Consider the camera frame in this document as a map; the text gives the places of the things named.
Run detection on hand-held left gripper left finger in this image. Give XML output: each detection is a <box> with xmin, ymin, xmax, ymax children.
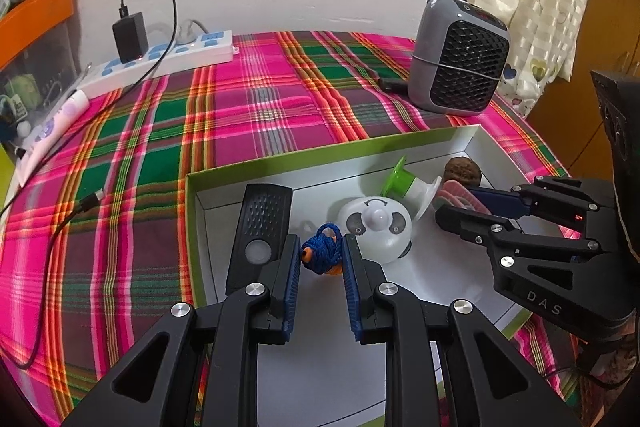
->
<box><xmin>60</xmin><ymin>234</ymin><xmax>303</xmax><ymax>427</ymax></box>

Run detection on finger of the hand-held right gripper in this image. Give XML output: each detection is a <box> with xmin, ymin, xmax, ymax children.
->
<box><xmin>435</xmin><ymin>206</ymin><xmax>633</xmax><ymax>343</ymax></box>
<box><xmin>469</xmin><ymin>176</ymin><xmax>617</xmax><ymax>239</ymax></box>

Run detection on black charger adapter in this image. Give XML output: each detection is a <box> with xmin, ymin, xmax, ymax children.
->
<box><xmin>112</xmin><ymin>12</ymin><xmax>147</xmax><ymax>64</ymax></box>

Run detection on person's right forearm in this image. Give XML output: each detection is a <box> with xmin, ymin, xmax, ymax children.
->
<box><xmin>580</xmin><ymin>339</ymin><xmax>640</xmax><ymax>383</ymax></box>

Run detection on cream heart print curtain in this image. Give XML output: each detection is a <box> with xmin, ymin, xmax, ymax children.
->
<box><xmin>472</xmin><ymin>0</ymin><xmax>598</xmax><ymax>118</ymax></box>

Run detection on black charging cable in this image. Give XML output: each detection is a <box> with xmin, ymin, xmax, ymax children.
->
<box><xmin>0</xmin><ymin>0</ymin><xmax>178</xmax><ymax>370</ymax></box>

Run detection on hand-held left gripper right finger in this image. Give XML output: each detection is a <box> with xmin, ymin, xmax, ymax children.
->
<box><xmin>341</xmin><ymin>234</ymin><xmax>583</xmax><ymax>427</ymax></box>

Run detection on pink white tube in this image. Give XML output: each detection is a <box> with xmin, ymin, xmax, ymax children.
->
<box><xmin>14</xmin><ymin>89</ymin><xmax>90</xmax><ymax>186</ymax></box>

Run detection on pink looped clip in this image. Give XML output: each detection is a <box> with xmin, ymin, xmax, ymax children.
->
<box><xmin>436</xmin><ymin>179</ymin><xmax>493</xmax><ymax>215</ymax></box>

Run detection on green and white cardboard box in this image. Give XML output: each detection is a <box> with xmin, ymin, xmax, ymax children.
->
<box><xmin>185</xmin><ymin>123</ymin><xmax>538</xmax><ymax>427</ymax></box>

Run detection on grey fan heater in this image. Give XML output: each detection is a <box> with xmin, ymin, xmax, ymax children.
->
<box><xmin>407</xmin><ymin>0</ymin><xmax>511</xmax><ymax>114</ymax></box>

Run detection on white round panda gadget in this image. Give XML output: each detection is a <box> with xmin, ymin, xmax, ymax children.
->
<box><xmin>336</xmin><ymin>197</ymin><xmax>413</xmax><ymax>264</ymax></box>

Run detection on brown walnut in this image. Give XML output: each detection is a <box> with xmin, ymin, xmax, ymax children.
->
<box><xmin>444</xmin><ymin>157</ymin><xmax>482</xmax><ymax>188</ymax></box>

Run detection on green and white spool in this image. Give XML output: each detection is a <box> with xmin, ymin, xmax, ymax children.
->
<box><xmin>380</xmin><ymin>157</ymin><xmax>443</xmax><ymax>224</ymax></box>

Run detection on wooden cabinet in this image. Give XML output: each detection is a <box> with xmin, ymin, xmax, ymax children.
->
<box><xmin>525</xmin><ymin>0</ymin><xmax>640</xmax><ymax>188</ymax></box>

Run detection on white blue power strip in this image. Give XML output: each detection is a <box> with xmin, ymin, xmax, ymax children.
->
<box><xmin>77</xmin><ymin>29</ymin><xmax>236</xmax><ymax>100</ymax></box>

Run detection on black rectangular doorbell device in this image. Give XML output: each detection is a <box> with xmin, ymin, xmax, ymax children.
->
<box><xmin>226</xmin><ymin>183</ymin><xmax>294</xmax><ymax>295</ymax></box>

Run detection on white power plug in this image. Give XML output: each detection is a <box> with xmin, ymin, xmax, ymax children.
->
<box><xmin>177</xmin><ymin>19</ymin><xmax>208</xmax><ymax>42</ymax></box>

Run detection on clear plastic storage bin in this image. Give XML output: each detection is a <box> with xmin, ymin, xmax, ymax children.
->
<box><xmin>0</xmin><ymin>14</ymin><xmax>83</xmax><ymax>148</ymax></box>

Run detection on blue orange crochet toy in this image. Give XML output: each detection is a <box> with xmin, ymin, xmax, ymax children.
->
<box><xmin>299</xmin><ymin>223</ymin><xmax>346</xmax><ymax>278</ymax></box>

